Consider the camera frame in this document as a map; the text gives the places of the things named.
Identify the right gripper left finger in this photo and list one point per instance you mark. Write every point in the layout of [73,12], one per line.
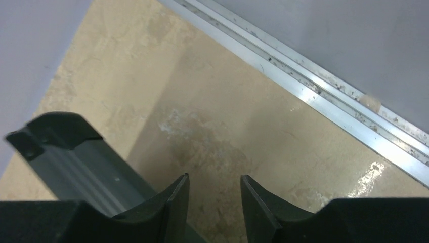
[162,218]

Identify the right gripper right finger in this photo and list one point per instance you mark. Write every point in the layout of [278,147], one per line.
[269,218]

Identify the black poker set case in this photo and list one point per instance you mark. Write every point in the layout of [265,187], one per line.
[75,163]

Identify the aluminium frame rail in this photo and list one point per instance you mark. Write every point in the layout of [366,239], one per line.
[360,115]

